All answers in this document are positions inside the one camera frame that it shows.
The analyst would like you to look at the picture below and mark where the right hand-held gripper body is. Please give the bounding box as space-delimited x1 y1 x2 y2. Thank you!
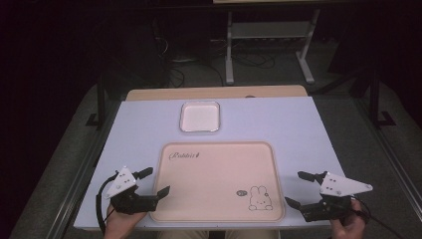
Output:
302 171 373 223

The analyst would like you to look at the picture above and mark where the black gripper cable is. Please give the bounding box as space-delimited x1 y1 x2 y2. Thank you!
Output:
350 196 404 239
95 170 119 235

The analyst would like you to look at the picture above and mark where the aluminium rail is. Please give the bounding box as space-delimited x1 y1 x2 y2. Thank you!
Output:
45 108 121 239
353 99 422 213

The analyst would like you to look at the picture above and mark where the person's left hand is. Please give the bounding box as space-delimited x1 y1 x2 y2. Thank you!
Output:
103 204 147 239

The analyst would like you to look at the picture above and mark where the white metal table frame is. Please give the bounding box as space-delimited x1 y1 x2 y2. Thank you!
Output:
224 9 321 86

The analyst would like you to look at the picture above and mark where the black floor cable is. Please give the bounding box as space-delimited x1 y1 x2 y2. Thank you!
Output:
231 52 277 70
167 66 187 90

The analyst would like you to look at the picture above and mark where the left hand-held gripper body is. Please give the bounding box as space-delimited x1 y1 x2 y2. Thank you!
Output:
105 165 157 215

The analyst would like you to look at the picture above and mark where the black metal stand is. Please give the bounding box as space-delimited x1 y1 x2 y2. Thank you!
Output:
85 74 107 129
368 70 397 129

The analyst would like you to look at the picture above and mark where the white square dish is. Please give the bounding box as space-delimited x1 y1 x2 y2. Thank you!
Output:
178 101 222 133

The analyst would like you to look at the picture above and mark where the pink tray with rabbit print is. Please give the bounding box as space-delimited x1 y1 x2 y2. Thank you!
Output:
149 140 286 224

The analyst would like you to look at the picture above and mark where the person's right hand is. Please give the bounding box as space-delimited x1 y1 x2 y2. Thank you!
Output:
329 199 366 239

